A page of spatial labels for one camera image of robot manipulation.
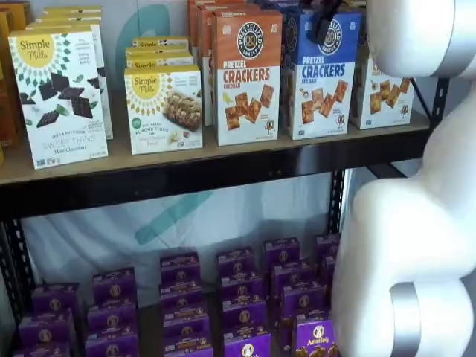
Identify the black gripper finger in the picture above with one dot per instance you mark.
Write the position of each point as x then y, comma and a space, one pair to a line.
323, 29

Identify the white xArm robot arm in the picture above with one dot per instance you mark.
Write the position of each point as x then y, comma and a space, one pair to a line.
409, 241

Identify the yellow pretzel crackers box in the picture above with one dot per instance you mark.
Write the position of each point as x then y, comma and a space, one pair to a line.
386, 100

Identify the orange cheddar pretzel crackers box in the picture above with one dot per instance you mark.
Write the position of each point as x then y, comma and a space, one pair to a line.
206, 37
193, 22
247, 93

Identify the Simple Mills almond bars box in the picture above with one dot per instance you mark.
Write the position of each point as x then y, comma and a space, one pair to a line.
160, 40
163, 111
156, 49
160, 59

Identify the purple Annie's snack box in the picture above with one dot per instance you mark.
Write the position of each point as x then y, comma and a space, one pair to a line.
187, 347
236, 262
56, 299
112, 320
44, 329
244, 316
282, 253
180, 267
241, 288
304, 301
186, 323
292, 277
247, 346
114, 286
328, 245
41, 350
314, 342
329, 267
181, 295
111, 347

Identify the Simple Mills Sweet Thins box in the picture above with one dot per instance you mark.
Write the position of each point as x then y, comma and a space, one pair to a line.
56, 111
67, 18
106, 93
70, 9

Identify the wooden shelf board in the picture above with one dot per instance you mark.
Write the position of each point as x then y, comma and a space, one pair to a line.
122, 158

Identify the yellow snack box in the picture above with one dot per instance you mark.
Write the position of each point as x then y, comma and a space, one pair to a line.
22, 13

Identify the black metal shelf rack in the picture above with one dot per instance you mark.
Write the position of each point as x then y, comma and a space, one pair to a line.
93, 238

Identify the orange snack box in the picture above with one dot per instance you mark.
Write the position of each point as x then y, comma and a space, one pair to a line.
9, 82

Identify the black metal shelving rack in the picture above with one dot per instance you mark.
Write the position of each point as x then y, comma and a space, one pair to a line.
223, 175

